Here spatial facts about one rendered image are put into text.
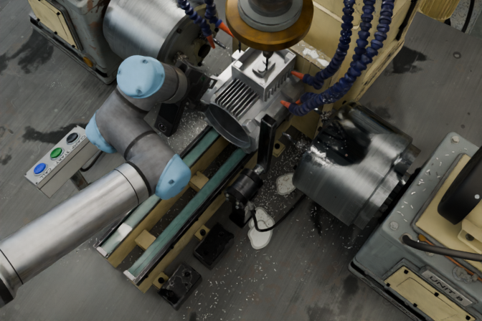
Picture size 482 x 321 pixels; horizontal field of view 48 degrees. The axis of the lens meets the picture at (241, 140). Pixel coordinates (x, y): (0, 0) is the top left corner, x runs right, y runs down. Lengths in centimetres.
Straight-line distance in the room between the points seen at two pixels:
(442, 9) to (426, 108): 62
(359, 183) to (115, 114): 52
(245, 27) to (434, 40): 88
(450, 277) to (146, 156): 62
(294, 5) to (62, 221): 60
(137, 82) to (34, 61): 87
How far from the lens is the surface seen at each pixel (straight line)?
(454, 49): 186
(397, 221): 115
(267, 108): 131
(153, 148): 97
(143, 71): 97
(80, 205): 92
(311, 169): 121
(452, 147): 125
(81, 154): 131
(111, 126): 101
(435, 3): 221
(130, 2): 140
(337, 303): 146
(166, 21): 134
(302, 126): 156
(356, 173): 118
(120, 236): 137
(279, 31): 110
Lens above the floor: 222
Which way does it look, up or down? 65 degrees down
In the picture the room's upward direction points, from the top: 1 degrees clockwise
